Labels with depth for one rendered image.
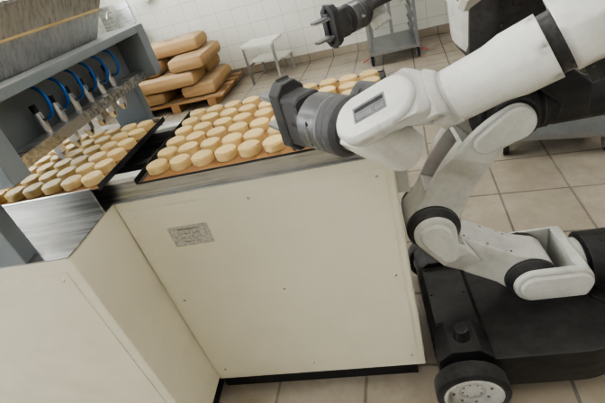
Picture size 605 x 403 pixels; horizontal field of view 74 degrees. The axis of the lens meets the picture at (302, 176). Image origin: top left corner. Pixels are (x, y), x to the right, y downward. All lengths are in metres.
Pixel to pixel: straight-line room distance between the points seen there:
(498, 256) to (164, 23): 4.97
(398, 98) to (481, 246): 0.83
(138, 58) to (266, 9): 3.74
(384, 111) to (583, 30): 0.20
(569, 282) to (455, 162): 0.51
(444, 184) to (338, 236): 0.31
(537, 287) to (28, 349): 1.37
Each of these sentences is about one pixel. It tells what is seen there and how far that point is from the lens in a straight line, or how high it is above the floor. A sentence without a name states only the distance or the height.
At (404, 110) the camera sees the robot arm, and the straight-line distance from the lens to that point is 0.46.
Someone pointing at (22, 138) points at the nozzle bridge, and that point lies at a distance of 1.07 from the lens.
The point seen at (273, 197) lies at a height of 0.78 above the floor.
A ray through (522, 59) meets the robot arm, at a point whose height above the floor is 1.12.
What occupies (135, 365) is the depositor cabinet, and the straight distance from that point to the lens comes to 1.21.
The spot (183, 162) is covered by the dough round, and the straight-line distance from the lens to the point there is 0.93.
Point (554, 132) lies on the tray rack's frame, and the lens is 2.36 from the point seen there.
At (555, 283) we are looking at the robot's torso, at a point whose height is 0.30.
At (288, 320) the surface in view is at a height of 0.35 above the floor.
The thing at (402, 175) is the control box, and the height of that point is 0.75.
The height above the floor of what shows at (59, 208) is 0.88.
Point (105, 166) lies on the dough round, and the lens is 1.12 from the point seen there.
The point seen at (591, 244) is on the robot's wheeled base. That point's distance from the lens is 1.39.
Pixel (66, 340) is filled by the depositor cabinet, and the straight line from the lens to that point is 1.22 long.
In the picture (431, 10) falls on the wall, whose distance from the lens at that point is 4.92.
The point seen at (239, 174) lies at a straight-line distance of 0.94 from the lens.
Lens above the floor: 1.27
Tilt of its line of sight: 30 degrees down
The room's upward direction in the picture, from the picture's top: 17 degrees counter-clockwise
